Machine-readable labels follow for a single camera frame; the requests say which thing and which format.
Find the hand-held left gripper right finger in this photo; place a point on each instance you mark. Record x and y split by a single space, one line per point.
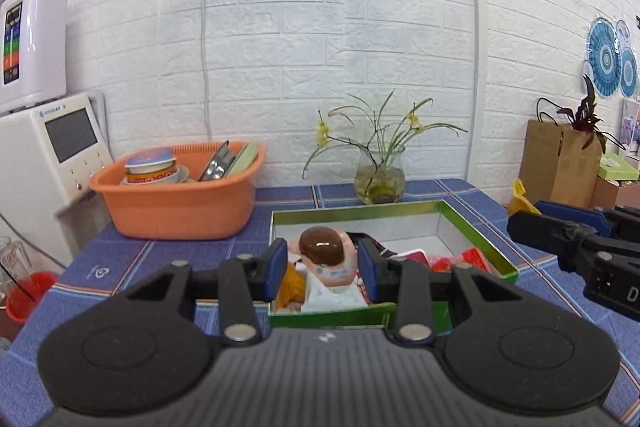
367 269

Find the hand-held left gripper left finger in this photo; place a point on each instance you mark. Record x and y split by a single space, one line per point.
277 269

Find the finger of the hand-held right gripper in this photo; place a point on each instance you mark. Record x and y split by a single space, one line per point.
540 229
565 211

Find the orange snack packet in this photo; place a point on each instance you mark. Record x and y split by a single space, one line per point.
292 287

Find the white snack packet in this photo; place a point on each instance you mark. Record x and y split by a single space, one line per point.
332 299

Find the red nut packet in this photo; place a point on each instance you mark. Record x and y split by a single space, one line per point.
412 255

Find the pink packet with brown egg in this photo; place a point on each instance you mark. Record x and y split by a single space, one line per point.
322 247

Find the green cardboard box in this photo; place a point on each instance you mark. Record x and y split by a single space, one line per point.
325 318

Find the dark brown snack packet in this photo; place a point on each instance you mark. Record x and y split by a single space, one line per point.
372 244

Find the yellow bag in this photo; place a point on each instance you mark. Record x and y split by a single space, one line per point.
520 199

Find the brown paper bag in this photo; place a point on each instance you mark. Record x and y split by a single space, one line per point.
555 167

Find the brown cardboard box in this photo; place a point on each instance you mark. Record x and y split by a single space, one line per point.
617 194

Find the light green flat box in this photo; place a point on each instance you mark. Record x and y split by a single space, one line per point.
620 168

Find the crinkled red snack packet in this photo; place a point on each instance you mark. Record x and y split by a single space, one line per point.
462 259

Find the glass vase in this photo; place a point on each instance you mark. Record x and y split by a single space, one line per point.
380 179

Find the purple leafed plant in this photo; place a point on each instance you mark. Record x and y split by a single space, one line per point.
587 112

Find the blue checkered tablecloth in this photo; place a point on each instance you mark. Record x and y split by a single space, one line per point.
165 257

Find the pale green plate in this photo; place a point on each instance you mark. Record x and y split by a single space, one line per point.
242 159

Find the orange plastic basin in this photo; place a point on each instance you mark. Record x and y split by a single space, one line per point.
175 212

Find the steel plate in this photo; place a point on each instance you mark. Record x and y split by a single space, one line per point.
217 164

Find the white bowl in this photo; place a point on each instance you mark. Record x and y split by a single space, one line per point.
181 174

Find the yellow flowering plant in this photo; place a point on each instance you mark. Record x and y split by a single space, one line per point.
385 127

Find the small blue paper fan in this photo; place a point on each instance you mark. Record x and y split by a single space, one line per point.
629 74

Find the large blue paper fan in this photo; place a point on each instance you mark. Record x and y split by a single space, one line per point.
603 57

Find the stacked bowls in basin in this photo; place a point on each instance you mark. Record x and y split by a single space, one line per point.
150 164

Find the red bucket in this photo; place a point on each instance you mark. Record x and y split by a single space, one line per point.
27 299

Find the white appliance with screen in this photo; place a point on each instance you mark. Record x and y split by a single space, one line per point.
30 187

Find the glass jar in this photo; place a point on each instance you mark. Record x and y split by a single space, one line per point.
12 262

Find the white water purifier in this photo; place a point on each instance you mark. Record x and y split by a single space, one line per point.
35 42

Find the wall picture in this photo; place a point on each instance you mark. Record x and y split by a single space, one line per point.
631 127

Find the white wall pipe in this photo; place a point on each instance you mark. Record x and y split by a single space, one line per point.
475 47

